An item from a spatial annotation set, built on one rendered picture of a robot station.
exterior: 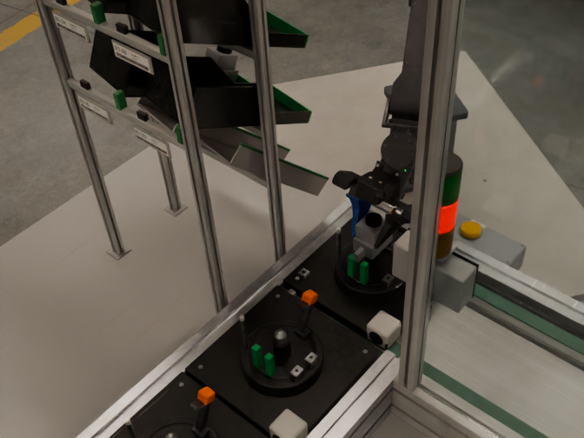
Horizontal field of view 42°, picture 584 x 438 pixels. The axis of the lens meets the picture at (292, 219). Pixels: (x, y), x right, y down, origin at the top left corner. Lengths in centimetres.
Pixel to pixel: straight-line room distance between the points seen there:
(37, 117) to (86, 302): 218
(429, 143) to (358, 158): 95
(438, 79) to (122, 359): 89
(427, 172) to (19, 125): 293
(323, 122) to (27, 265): 80
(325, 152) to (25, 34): 278
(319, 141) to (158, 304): 61
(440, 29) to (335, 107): 121
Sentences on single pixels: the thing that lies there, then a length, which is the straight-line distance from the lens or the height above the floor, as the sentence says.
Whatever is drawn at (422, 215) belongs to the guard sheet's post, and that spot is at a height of 136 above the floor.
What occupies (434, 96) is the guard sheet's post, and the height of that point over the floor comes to 154.
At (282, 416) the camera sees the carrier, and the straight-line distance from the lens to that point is 124.
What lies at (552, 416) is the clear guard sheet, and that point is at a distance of 116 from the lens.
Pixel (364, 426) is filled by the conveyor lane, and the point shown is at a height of 92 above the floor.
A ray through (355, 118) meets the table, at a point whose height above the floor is 86.
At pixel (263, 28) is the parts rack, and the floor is 144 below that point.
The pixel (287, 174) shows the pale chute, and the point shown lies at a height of 109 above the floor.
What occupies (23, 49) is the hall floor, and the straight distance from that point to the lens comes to 429.
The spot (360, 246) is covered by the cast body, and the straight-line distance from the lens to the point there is 137.
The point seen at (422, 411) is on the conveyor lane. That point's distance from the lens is 133.
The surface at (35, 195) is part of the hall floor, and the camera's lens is 330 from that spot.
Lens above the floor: 205
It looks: 44 degrees down
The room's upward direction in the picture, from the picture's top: 4 degrees counter-clockwise
